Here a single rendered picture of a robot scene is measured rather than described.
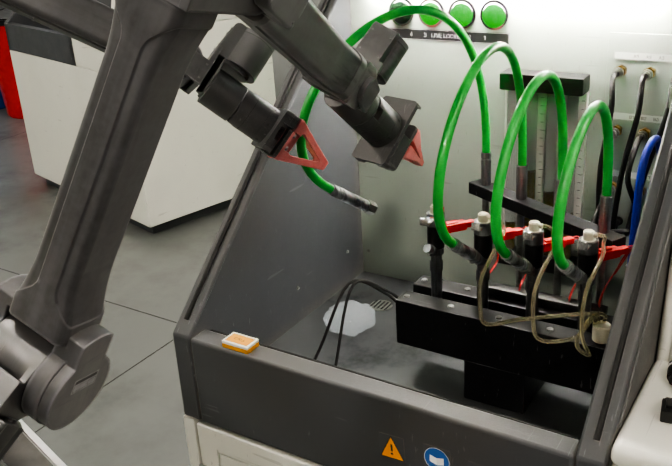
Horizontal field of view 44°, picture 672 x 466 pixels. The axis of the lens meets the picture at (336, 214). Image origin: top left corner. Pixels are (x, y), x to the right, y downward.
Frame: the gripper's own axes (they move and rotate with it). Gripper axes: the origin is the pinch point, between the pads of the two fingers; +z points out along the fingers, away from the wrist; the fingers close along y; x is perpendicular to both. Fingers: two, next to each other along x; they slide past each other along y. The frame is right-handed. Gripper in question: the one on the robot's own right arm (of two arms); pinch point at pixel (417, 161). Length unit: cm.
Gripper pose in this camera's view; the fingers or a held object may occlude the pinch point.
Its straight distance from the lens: 124.1
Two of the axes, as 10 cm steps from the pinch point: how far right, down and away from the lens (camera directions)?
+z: 5.7, 4.4, 6.9
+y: 4.8, -8.6, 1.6
